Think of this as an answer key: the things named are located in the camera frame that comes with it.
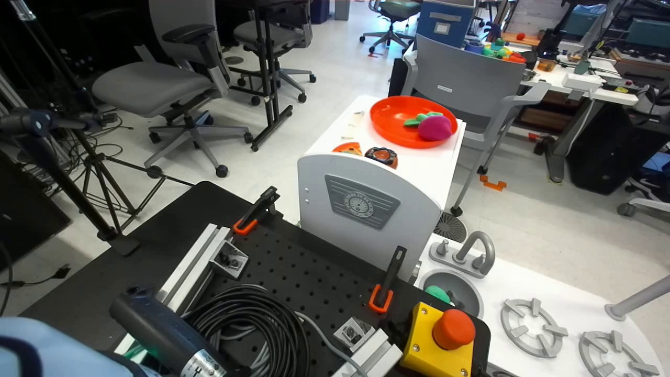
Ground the purple and red toy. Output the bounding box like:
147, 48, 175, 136
402, 112, 456, 145

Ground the white toy kitchen cabinet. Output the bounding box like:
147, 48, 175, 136
295, 92, 470, 285

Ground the orange toy pizza slice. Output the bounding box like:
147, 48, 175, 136
332, 141, 365, 157

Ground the orange plastic plate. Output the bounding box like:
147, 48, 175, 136
369, 95, 460, 151

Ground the small green toy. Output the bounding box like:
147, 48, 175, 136
425, 282, 456, 309

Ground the grey toy faucet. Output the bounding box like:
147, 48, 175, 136
427, 229, 499, 279

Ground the grey toy sink basin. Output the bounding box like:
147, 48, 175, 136
418, 270, 487, 320

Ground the colourful toy pile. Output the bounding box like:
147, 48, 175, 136
464, 36, 531, 70

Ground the white toy stove counter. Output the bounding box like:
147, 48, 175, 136
416, 230, 666, 377

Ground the grey toy stove burner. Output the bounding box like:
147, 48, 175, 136
576, 330, 662, 377
499, 298, 570, 360

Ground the orange black bar clamp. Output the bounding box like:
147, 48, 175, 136
366, 245, 408, 316
231, 184, 282, 238

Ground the black perforated breadboard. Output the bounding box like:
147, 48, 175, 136
156, 212, 490, 377

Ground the grey round floor base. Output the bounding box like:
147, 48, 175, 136
436, 210, 470, 245

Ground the orange floor marker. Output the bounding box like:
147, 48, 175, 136
478, 171, 509, 192

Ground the grey plastic chair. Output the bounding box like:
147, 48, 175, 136
400, 33, 554, 219

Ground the grey swivel chair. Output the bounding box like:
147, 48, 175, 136
233, 0, 318, 107

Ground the yellow red emergency stop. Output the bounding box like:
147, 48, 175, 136
398, 299, 480, 377

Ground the green office chair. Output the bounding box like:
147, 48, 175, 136
358, 0, 425, 57

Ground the blue storage bin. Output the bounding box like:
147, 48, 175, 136
414, 0, 478, 51

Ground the grey office chair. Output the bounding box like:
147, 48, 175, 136
90, 0, 253, 181

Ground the dark blue cylinder tool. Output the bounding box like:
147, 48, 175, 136
109, 290, 229, 377

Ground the black tripod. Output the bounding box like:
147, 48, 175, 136
0, 0, 197, 244

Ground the white desk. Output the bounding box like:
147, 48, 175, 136
520, 52, 670, 184

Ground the black computer tower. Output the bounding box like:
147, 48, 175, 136
566, 102, 658, 198

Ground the grey metal pole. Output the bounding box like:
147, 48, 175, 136
604, 274, 670, 322

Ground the pale blue rounded object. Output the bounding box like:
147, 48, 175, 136
0, 316, 138, 377

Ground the black table frame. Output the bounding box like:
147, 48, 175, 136
247, 0, 295, 153

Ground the thin grey cable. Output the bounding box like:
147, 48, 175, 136
295, 311, 361, 362

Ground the black coiled cable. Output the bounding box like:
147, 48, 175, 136
185, 282, 311, 377

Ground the aluminium extrusion rail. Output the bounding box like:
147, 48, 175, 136
113, 222, 251, 354
334, 316, 406, 377

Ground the black floor power cable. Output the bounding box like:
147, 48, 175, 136
0, 238, 72, 316

